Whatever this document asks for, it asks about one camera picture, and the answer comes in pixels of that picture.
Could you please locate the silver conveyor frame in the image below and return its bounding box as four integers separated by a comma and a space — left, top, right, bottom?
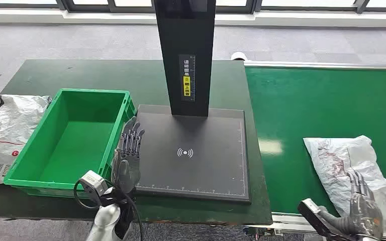
243, 61, 386, 241

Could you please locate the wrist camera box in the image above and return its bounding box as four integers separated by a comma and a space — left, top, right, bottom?
297, 198, 347, 241
78, 170, 109, 203

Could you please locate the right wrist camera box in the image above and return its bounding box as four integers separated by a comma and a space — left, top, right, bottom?
297, 198, 347, 241

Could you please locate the dark green table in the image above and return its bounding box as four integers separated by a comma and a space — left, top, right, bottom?
0, 59, 273, 226

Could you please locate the black inbound scanning machine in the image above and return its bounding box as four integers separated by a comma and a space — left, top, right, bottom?
133, 0, 251, 203

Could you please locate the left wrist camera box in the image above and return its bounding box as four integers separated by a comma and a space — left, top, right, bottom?
78, 170, 109, 203

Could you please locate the green plastic crate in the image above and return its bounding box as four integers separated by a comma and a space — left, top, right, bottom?
3, 88, 137, 199

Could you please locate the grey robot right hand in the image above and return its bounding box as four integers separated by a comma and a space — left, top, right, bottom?
319, 168, 385, 241

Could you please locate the green conveyor belt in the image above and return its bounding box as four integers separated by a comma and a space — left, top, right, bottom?
245, 66, 386, 215

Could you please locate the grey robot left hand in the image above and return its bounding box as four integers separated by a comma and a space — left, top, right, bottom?
111, 116, 146, 195

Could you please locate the large white printed sack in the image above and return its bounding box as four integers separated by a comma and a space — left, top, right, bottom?
0, 91, 52, 185

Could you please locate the white conveyor roller end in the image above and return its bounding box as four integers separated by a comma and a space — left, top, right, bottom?
230, 52, 249, 62

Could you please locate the grey plastic parcel bag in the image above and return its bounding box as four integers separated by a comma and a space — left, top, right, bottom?
303, 135, 386, 233

